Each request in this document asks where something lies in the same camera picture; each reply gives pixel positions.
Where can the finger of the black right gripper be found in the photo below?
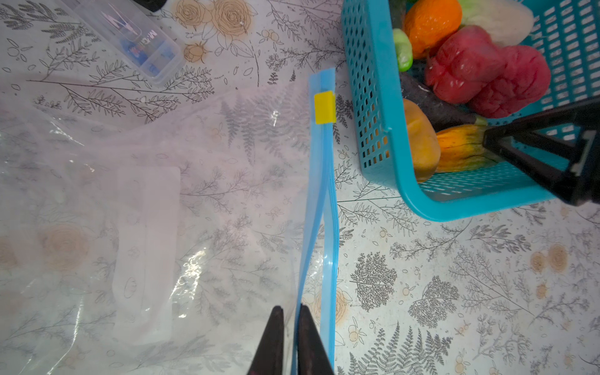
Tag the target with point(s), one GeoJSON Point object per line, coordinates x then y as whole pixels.
{"type": "Point", "coordinates": [552, 129]}
{"type": "Point", "coordinates": [558, 166]}

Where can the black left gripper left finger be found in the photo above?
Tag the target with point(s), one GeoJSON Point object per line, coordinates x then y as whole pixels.
{"type": "Point", "coordinates": [269, 356]}

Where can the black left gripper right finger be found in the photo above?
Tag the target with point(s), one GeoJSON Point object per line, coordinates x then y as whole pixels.
{"type": "Point", "coordinates": [312, 357]}

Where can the red toy pepper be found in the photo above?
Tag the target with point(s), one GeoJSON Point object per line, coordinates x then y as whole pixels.
{"type": "Point", "coordinates": [463, 65]}

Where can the teal plastic basket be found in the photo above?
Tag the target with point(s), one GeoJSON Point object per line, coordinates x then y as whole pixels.
{"type": "Point", "coordinates": [566, 33]}

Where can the clear zip top bag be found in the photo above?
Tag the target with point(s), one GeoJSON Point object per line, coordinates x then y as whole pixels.
{"type": "Point", "coordinates": [162, 249]}

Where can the magenta toy fruit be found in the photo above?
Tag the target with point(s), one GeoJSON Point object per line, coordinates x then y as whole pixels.
{"type": "Point", "coordinates": [525, 80]}

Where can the dark eggplant toy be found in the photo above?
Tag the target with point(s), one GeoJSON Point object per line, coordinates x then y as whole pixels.
{"type": "Point", "coordinates": [442, 115]}

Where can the orange toy fruit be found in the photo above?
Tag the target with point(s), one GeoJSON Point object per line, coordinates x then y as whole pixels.
{"type": "Point", "coordinates": [429, 23]}

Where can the green toy pepper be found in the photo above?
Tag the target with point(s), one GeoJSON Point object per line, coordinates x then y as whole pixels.
{"type": "Point", "coordinates": [403, 50]}

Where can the clear plastic staple box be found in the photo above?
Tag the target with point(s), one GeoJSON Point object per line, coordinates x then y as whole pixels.
{"type": "Point", "coordinates": [141, 42]}

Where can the black stapler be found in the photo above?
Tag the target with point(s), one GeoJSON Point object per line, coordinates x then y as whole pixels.
{"type": "Point", "coordinates": [151, 5]}

